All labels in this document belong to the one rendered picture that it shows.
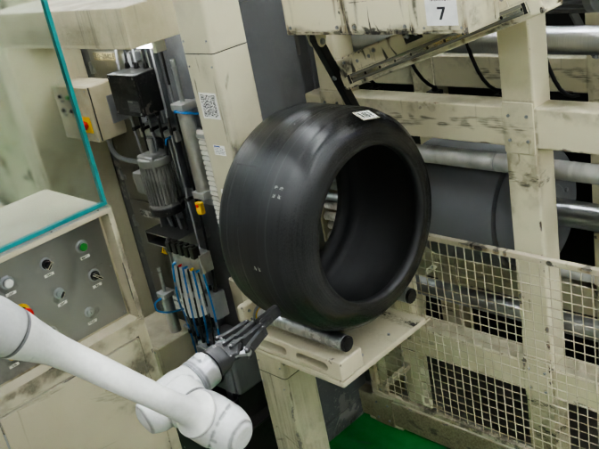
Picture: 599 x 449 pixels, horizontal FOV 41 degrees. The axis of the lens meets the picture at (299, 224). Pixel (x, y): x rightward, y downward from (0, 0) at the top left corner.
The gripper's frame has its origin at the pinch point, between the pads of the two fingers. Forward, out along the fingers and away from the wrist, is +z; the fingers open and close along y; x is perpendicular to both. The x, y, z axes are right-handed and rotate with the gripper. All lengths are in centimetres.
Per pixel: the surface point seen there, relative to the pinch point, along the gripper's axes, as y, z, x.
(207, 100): 34, 28, -45
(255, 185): 2.1, 10.6, -32.1
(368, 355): -7.6, 22.0, 26.9
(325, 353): -3.3, 11.3, 19.4
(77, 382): 58, -32, 19
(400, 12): -16, 56, -59
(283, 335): 14.2, 12.0, 19.5
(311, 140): -7.8, 23.6, -38.9
